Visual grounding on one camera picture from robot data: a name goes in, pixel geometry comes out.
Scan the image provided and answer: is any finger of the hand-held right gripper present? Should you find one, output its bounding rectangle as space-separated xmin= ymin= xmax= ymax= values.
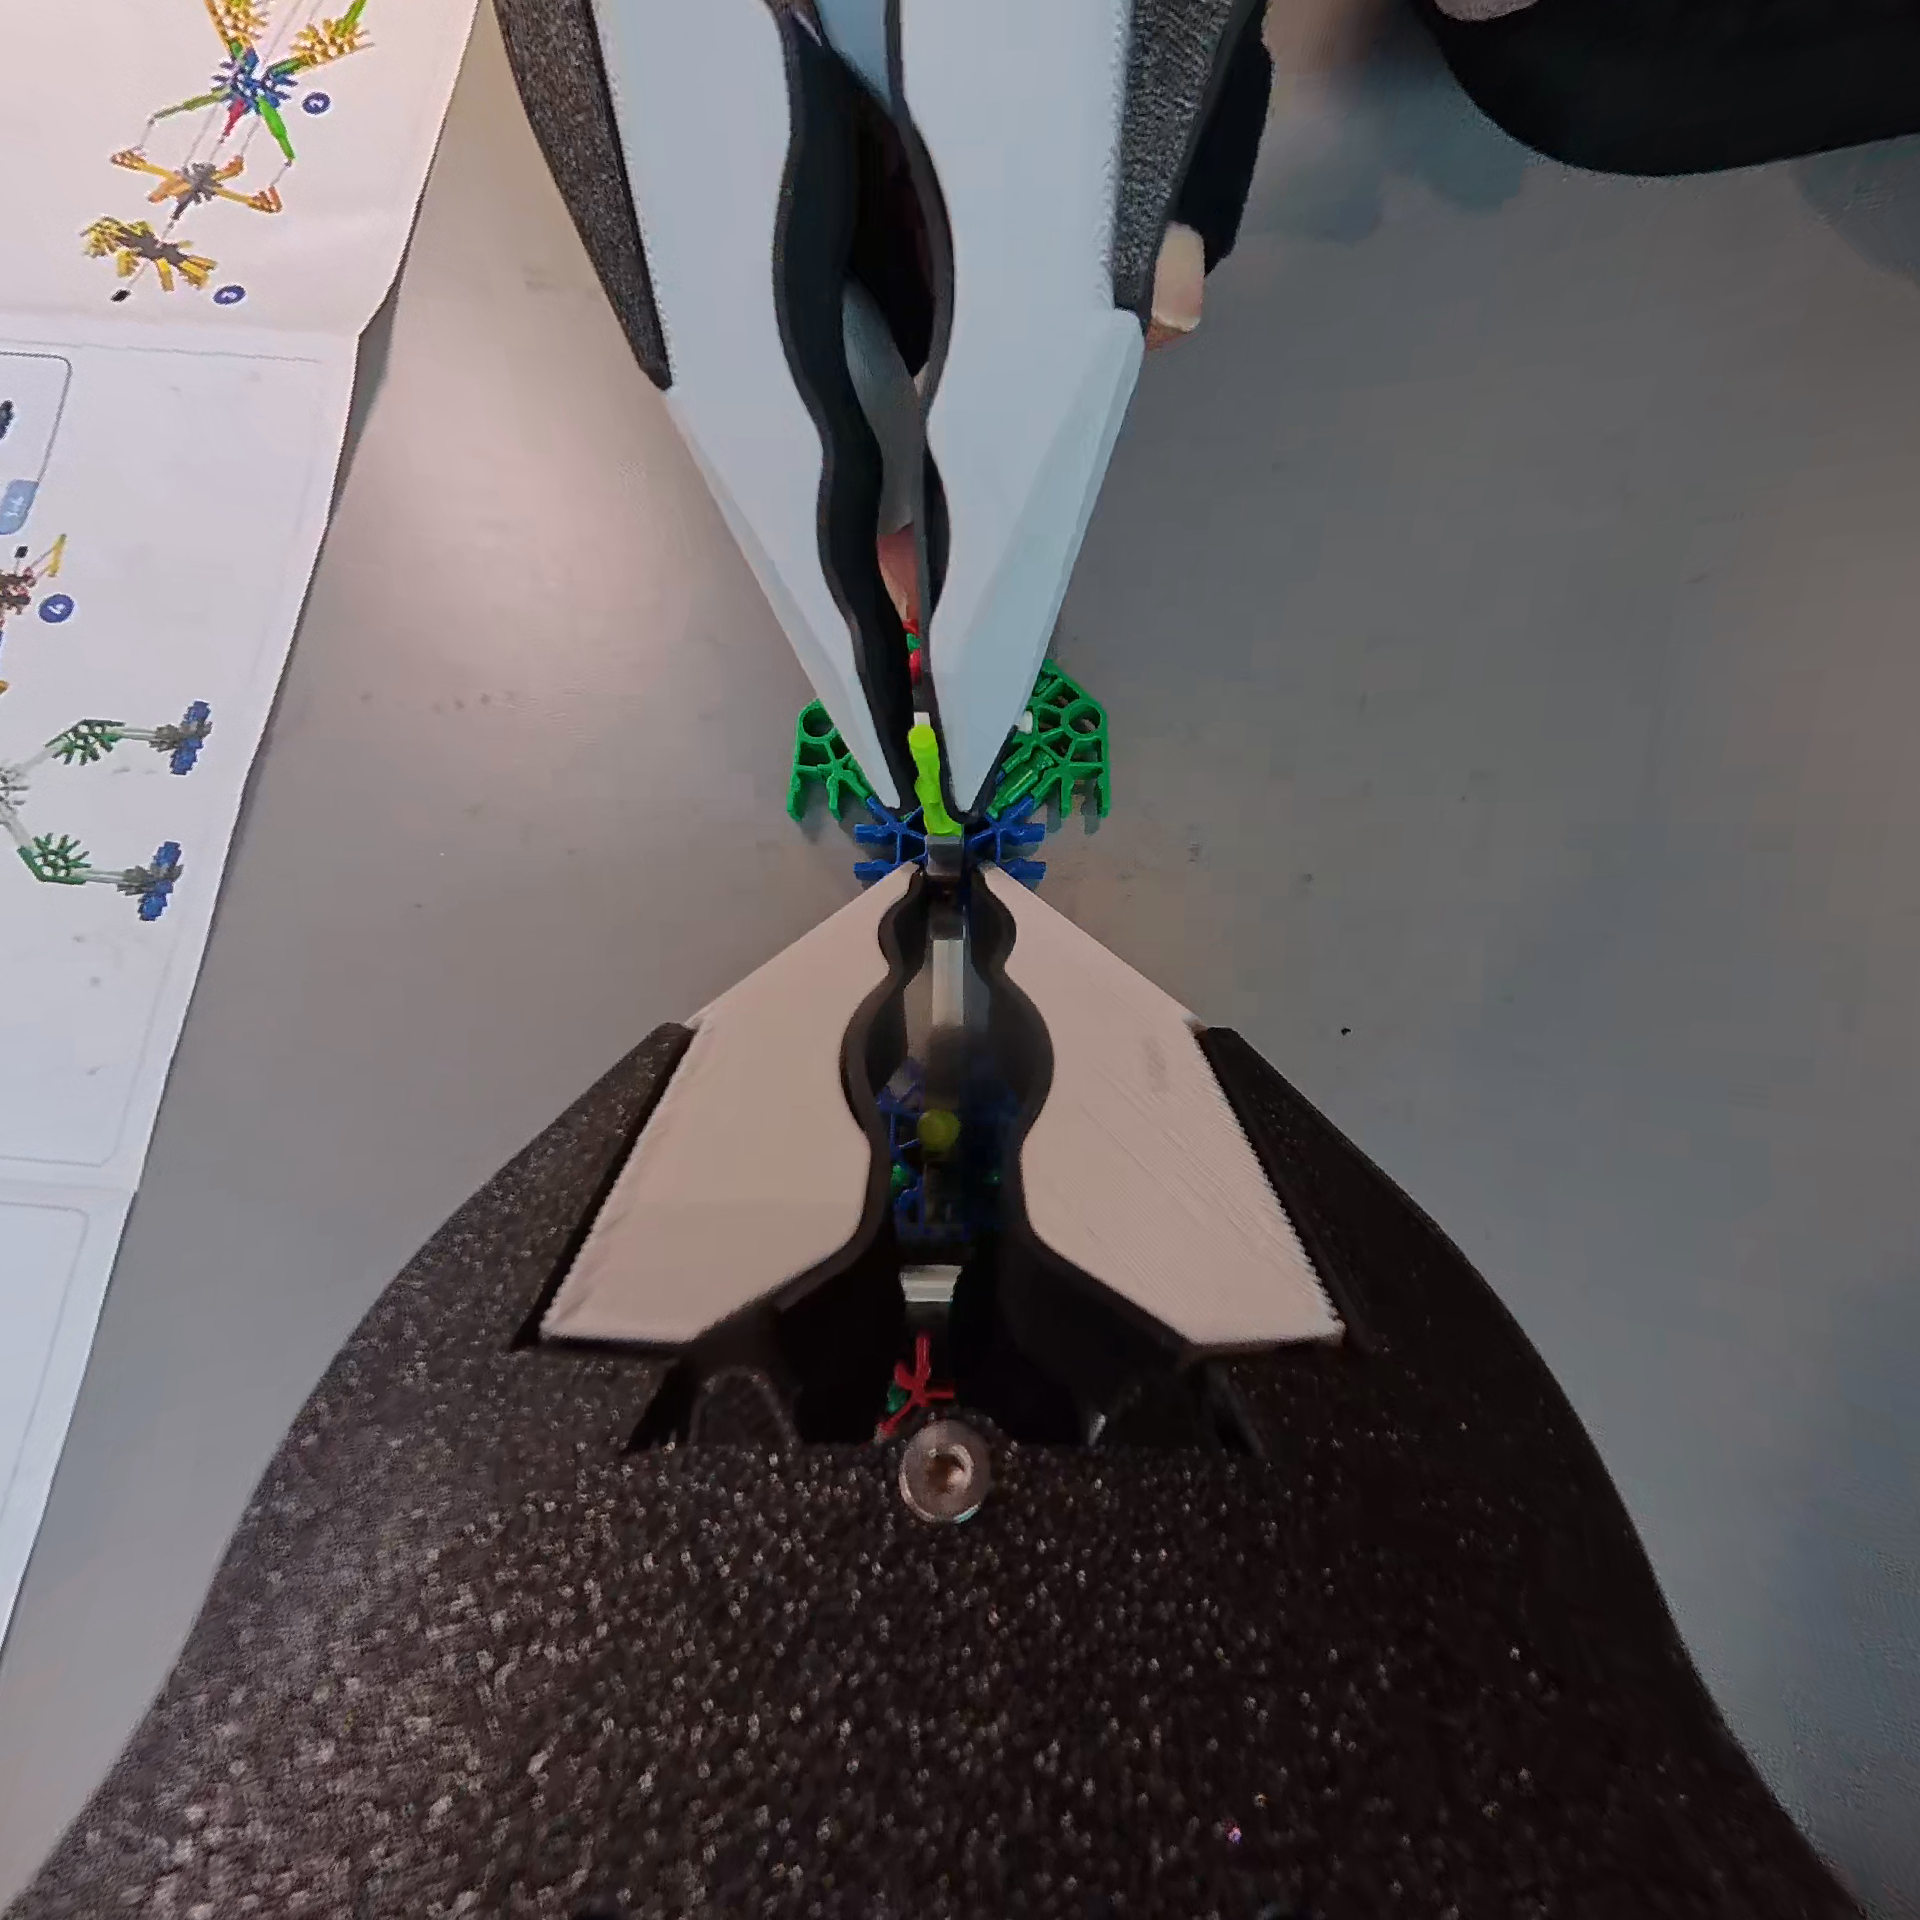
xmin=592 ymin=0 xmax=916 ymax=797
xmin=896 ymin=0 xmax=1153 ymax=722

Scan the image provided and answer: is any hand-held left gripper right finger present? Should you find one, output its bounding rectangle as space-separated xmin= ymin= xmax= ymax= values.
xmin=976 ymin=879 xmax=1347 ymax=1354

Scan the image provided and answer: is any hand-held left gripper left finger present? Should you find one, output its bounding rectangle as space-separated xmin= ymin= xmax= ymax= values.
xmin=543 ymin=879 xmax=922 ymax=1357

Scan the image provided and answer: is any colourful toy rod model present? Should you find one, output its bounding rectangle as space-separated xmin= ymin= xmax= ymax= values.
xmin=786 ymin=541 xmax=1113 ymax=1426

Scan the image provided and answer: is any person's right hand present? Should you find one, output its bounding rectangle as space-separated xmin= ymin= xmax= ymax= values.
xmin=1140 ymin=227 xmax=1216 ymax=348

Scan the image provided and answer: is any white folded instruction booklet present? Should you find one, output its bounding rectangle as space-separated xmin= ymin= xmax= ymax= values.
xmin=0 ymin=0 xmax=482 ymax=1637

